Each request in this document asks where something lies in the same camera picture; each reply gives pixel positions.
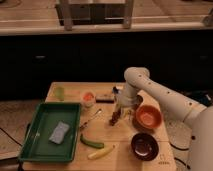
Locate blue sponge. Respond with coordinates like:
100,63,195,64
49,122,70,144

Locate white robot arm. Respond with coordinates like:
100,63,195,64
117,67,213,171

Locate yellow banana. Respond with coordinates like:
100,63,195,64
88,145,115,160

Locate orange bowl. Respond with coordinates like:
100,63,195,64
135,105,163,129

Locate dark brown bowl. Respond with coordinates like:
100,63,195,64
131,133,159,161

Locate green cup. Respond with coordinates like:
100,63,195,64
54,87,64,101

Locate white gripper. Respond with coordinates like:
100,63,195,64
116,89,142,108

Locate dark purple grapes bunch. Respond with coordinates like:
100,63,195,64
109,112,120,126

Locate green chili pepper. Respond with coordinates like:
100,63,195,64
80,134,105,149

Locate black rectangular block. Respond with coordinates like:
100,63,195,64
96,95,114,103

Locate green plastic tray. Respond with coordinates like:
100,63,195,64
18,102,81,162

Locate wooden chair frame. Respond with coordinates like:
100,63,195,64
55,0,134,31

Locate metal spoon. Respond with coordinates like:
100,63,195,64
79,109,102,131

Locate white cup orange contents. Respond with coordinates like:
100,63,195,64
82,92,95,107

